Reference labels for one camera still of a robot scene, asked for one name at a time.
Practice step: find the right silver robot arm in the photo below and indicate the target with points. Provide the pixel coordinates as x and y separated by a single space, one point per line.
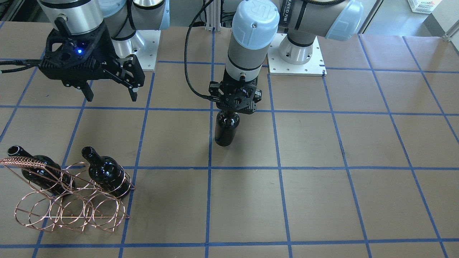
122 17

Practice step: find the dark wine bottle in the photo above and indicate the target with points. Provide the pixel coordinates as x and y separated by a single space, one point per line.
226 127

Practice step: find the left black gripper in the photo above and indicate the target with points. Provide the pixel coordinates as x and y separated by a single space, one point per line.
258 95

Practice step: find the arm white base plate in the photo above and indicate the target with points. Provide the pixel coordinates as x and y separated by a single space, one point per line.
144 44
285 58

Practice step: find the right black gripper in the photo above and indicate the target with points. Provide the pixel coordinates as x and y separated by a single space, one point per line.
103 49

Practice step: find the copper wire wine basket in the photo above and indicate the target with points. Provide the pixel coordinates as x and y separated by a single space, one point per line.
87 205

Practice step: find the dark bottle in basket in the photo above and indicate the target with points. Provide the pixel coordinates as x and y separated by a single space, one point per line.
44 178
106 172

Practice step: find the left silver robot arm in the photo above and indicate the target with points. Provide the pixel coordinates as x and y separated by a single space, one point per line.
286 32

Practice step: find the aluminium frame post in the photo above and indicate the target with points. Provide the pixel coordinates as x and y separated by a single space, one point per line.
213 16

